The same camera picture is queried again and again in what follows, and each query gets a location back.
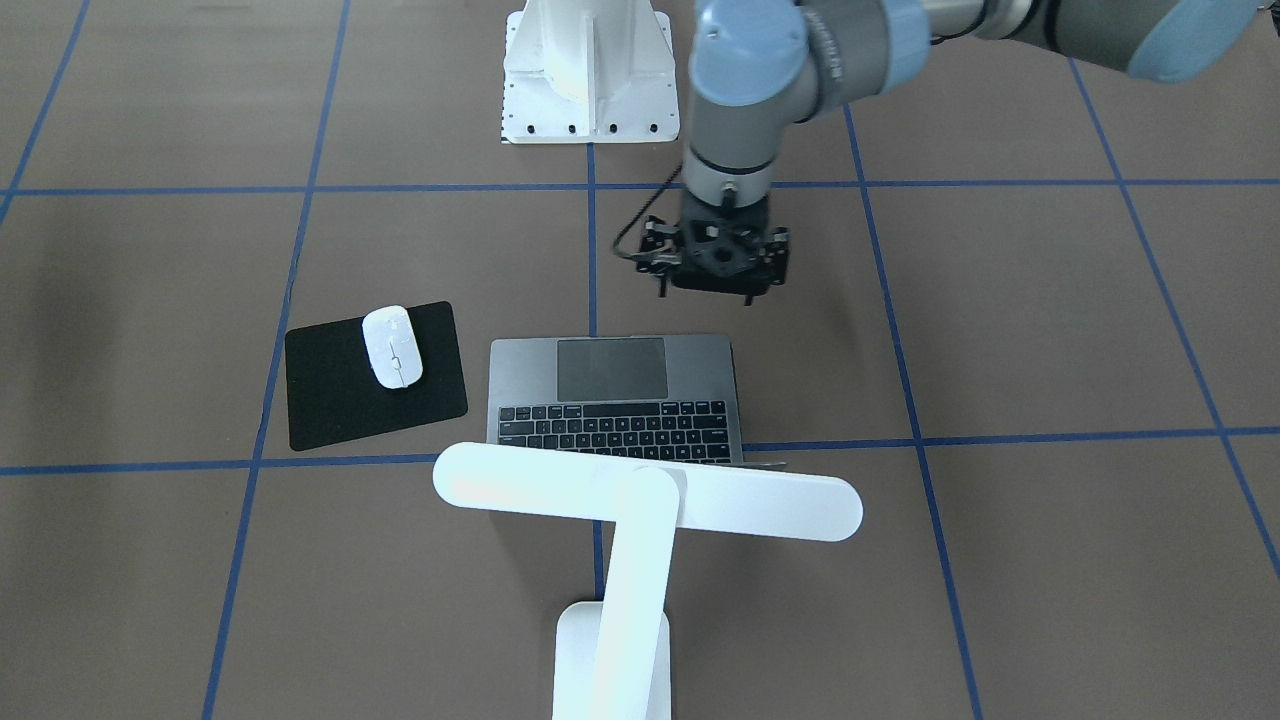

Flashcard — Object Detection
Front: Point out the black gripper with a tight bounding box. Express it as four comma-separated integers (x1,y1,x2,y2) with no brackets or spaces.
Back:
641,192,791,306

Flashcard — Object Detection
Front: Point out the grey laptop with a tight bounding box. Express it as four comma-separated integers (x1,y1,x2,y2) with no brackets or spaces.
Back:
486,333,787,471

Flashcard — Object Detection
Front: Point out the white computer mouse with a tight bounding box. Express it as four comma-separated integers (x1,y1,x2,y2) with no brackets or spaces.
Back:
360,305,424,389

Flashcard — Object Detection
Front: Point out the black mouse pad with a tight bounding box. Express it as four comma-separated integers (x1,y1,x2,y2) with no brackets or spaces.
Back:
285,301,468,451

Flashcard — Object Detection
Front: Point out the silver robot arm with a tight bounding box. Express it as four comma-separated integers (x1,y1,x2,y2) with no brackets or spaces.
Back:
611,1,1260,304

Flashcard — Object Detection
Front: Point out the white desk lamp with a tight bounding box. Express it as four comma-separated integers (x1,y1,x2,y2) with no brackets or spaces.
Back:
433,442,864,719

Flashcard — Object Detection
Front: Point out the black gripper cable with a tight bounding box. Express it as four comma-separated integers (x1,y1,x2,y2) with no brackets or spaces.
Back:
613,181,687,269

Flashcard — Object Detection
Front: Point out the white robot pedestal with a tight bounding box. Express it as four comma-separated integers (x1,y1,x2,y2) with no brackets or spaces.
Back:
500,1,681,145

